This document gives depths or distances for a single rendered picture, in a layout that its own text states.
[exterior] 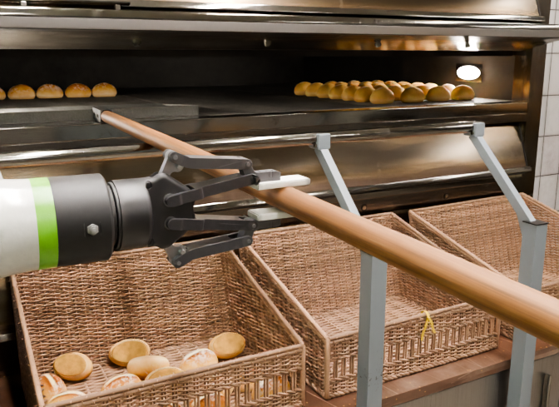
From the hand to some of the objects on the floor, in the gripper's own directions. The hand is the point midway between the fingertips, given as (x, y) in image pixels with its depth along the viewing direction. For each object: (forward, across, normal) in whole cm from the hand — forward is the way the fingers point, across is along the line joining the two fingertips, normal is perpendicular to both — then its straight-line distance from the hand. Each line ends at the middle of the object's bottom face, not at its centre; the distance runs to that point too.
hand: (279, 197), depth 75 cm
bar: (+32, +118, -44) cm, 130 cm away
